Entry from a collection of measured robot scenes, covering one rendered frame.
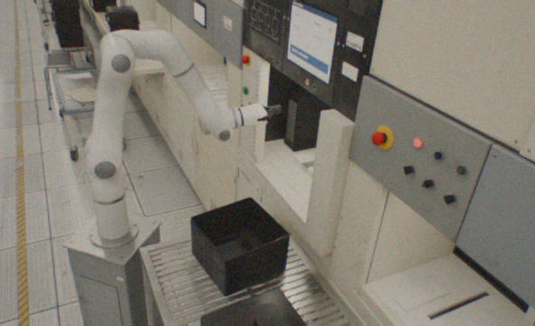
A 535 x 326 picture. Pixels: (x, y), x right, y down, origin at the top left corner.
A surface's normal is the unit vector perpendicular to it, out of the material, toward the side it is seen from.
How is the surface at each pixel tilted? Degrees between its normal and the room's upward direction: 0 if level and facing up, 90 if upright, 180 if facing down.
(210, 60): 90
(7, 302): 0
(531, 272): 90
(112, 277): 90
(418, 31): 90
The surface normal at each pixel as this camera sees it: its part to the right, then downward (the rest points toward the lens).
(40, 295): 0.07, -0.86
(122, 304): -0.32, 0.47
